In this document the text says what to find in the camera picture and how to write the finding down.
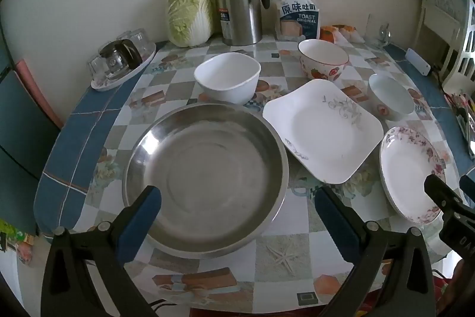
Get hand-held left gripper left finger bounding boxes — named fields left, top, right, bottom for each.
left=41, top=185, right=163, bottom=317

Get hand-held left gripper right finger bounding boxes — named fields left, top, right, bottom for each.
left=315, top=185, right=435, bottom=317

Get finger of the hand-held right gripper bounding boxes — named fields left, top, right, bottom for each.
left=424, top=173, right=464, bottom=219
left=459, top=174, right=475, bottom=201

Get round plate pink floral rim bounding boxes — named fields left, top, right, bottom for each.
left=379, top=126, right=447, bottom=225

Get stainless steel basin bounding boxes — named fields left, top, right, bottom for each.
left=122, top=102, right=290, bottom=260

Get white square plate grey print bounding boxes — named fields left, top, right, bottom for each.
left=262, top=78, right=384, bottom=185

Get small white round bowl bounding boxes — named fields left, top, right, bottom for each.
left=367, top=73, right=415, bottom=122

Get person's right forearm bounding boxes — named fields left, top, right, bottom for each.
left=453, top=259, right=475, bottom=317

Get checkered printed tablecloth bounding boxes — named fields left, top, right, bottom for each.
left=33, top=37, right=468, bottom=317

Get pile of colourful magazines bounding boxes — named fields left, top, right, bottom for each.
left=445, top=90, right=475, bottom=159

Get white lattice chair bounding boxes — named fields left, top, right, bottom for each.
left=443, top=1, right=475, bottom=95

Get colourful packets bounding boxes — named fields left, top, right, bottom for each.
left=0, top=220, right=38, bottom=266

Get white power strip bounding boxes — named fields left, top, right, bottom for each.
left=406, top=48, right=432, bottom=76

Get clear glass cup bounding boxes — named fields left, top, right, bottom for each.
left=88, top=55, right=109, bottom=82
left=129, top=28, right=150, bottom=52

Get teal panel with pink edge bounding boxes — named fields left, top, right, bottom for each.
left=0, top=42, right=64, bottom=228

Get glass cups on tray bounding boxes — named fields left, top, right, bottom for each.
left=90, top=42, right=157, bottom=92

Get glass teapot dark lid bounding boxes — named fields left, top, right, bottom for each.
left=98, top=38, right=143, bottom=77

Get white square bowl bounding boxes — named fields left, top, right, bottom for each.
left=194, top=53, right=261, bottom=106

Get clear glass mug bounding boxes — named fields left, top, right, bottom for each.
left=365, top=13, right=392, bottom=47

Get strawberry print bowl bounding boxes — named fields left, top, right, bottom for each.
left=298, top=39, right=350, bottom=83

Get clear wrapped snack packet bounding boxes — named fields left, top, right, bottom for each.
left=332, top=24, right=366, bottom=43

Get napa cabbage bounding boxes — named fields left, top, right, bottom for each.
left=166, top=0, right=214, bottom=47

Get stainless steel thermos jug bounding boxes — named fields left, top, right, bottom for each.
left=215, top=0, right=270, bottom=46

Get black power cable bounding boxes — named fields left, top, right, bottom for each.
left=428, top=65, right=448, bottom=89

